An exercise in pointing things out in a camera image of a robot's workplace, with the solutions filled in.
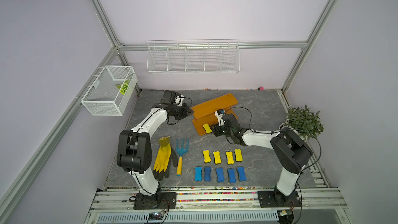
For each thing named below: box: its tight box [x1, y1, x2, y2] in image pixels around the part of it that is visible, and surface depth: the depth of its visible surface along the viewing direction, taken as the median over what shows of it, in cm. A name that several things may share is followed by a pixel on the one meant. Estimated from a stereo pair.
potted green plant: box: [278, 104, 324, 142], surface depth 81 cm
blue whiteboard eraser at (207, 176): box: [204, 166, 211, 182], surface depth 83 cm
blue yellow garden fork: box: [175, 137, 190, 177], surface depth 91 cm
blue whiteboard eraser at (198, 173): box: [194, 166, 203, 182], surface depth 82 cm
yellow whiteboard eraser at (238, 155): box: [234, 148, 244, 162], surface depth 88 cm
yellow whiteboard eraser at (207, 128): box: [202, 123, 213, 134], surface depth 98 cm
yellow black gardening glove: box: [152, 136, 178, 181], surface depth 87 cm
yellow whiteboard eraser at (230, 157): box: [225, 151, 235, 165], surface depth 87 cm
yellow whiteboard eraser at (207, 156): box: [202, 149, 212, 163], surface depth 88 cm
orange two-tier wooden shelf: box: [190, 93, 239, 136], surface depth 96 cm
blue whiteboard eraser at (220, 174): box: [216, 167, 225, 182], surface depth 82 cm
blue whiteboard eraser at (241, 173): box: [236, 166, 247, 181], surface depth 82 cm
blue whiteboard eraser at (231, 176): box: [227, 168, 237, 184], surface depth 82 cm
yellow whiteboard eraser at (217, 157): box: [212, 150, 222, 164], surface depth 87 cm
